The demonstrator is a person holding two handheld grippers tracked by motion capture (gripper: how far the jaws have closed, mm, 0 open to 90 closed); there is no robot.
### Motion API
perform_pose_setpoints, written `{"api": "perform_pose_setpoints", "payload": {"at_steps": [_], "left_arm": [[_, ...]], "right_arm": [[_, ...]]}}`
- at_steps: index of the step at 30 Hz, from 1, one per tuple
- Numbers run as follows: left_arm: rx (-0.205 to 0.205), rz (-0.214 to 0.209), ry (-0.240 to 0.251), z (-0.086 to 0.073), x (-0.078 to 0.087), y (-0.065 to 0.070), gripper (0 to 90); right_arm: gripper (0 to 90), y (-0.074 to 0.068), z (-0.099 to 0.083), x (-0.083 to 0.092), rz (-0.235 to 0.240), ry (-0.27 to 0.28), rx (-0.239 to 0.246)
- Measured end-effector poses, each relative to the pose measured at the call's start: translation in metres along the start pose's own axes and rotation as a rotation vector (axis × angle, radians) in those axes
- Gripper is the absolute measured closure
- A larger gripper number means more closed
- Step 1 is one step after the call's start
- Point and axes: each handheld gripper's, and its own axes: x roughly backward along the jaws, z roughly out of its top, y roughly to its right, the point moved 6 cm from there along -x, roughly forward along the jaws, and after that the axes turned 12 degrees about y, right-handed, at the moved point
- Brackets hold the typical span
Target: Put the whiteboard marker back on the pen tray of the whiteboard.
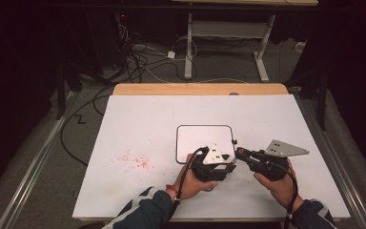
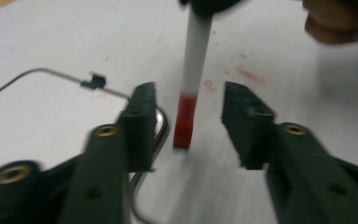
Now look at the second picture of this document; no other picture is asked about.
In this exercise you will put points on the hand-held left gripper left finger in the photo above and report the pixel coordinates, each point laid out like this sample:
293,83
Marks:
105,174

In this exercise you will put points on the white marker with red cap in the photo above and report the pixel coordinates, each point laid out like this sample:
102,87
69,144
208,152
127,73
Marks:
195,62

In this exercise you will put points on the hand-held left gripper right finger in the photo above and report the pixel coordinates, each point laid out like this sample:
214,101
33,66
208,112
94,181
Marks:
301,174

